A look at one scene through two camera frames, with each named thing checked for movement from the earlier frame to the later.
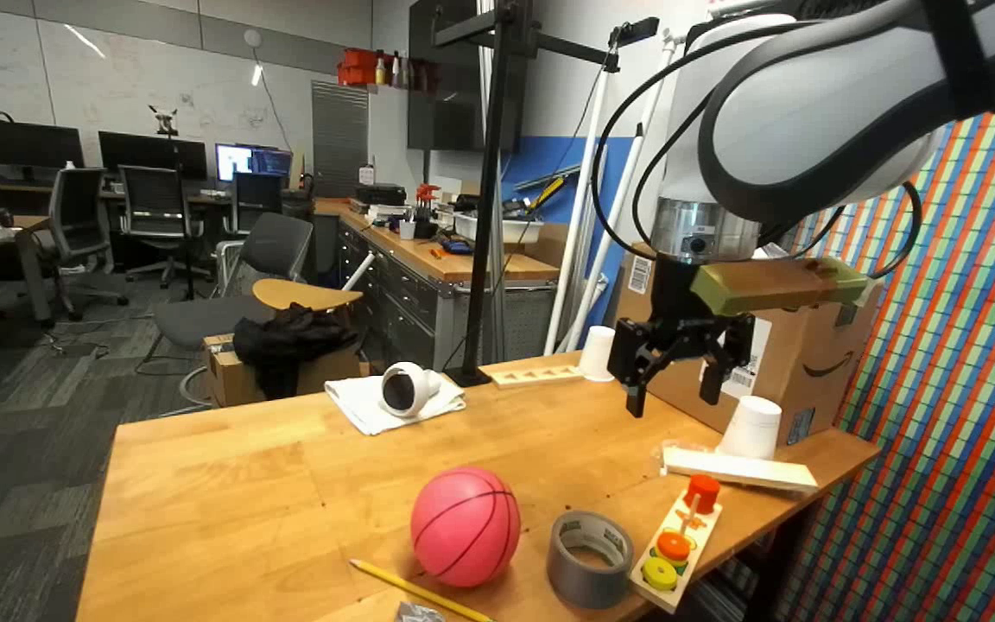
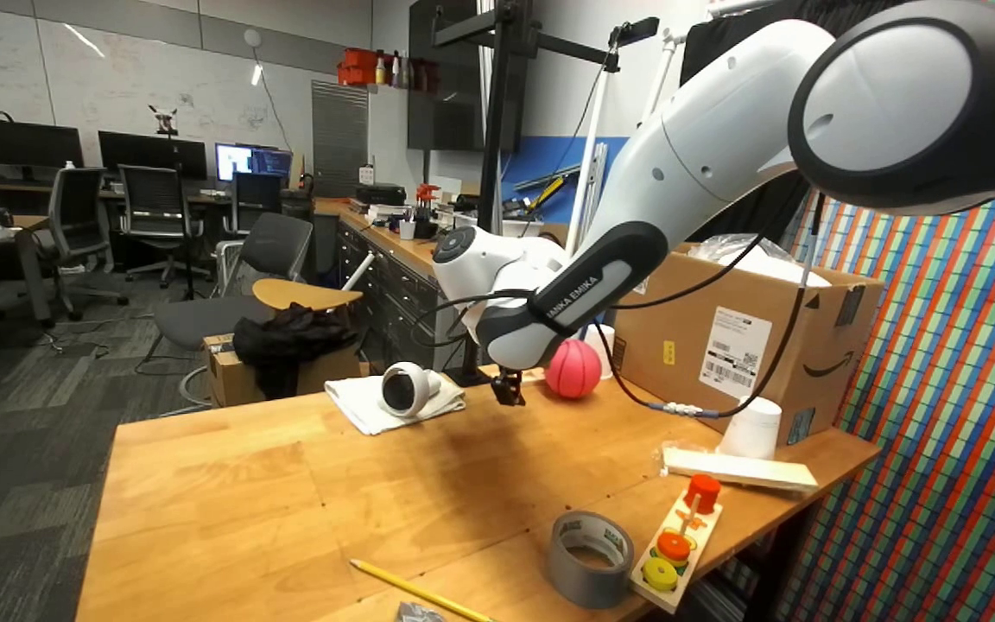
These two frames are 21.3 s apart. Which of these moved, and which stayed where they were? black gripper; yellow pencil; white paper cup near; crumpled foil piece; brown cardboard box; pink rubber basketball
Moved: black gripper; pink rubber basketball
Stayed: yellow pencil; brown cardboard box; white paper cup near; crumpled foil piece
